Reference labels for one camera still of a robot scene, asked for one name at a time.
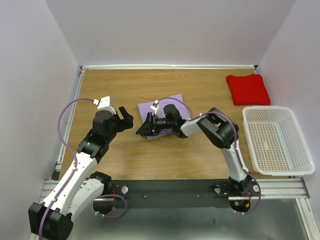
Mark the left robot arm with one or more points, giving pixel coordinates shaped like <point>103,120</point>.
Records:
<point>53,218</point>

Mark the white plastic basket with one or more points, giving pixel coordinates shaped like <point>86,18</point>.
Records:
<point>276,144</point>

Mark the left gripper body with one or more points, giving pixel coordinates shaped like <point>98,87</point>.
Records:
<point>116,125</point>

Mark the aluminium frame rail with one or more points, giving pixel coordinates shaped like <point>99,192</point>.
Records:
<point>289,188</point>

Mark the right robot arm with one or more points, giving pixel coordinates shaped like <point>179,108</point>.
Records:
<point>221,131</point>

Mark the folded red t-shirt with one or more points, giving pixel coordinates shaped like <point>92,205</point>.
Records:
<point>248,90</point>

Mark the purple t-shirt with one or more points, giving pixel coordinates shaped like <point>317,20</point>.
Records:
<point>177,100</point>

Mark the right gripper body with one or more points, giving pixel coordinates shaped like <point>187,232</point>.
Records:
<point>163,123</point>

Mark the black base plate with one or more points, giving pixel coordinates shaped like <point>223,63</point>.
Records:
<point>161,194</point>

